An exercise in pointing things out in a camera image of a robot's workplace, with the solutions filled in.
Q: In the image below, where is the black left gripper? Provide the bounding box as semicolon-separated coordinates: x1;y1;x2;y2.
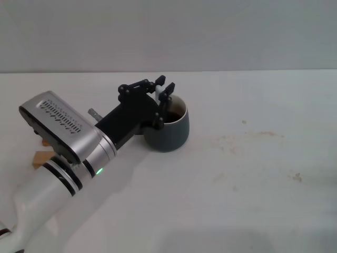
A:
94;75;176;149

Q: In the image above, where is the metal spoon with blue handle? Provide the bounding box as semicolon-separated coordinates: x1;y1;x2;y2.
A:
155;84;164;105

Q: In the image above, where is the dark grey ceramic mug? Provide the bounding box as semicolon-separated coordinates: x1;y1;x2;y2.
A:
142;94;190;153

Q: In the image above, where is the light tan wooden block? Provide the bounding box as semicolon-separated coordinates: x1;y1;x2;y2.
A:
32;150;55;168

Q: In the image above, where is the grey left wrist cable plug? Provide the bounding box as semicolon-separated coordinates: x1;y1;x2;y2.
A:
87;108;103;120

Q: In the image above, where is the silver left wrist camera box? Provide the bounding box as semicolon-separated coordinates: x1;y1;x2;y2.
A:
18;91;102;164

